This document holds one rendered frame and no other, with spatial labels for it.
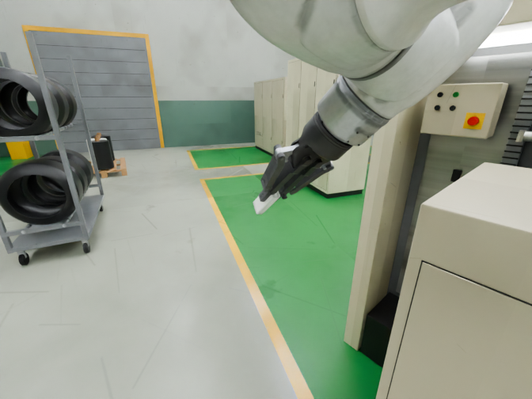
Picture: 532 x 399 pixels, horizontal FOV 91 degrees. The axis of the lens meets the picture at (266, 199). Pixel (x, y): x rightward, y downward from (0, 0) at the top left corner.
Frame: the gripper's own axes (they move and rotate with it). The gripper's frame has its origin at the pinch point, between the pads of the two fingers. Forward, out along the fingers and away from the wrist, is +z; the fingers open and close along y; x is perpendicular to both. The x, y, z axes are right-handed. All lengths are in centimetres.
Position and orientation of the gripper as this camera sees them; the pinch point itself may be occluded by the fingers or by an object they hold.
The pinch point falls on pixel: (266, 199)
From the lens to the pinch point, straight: 52.2
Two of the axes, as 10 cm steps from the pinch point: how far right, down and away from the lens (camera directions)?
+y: 8.1, 0.7, 5.8
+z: -5.2, 5.4, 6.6
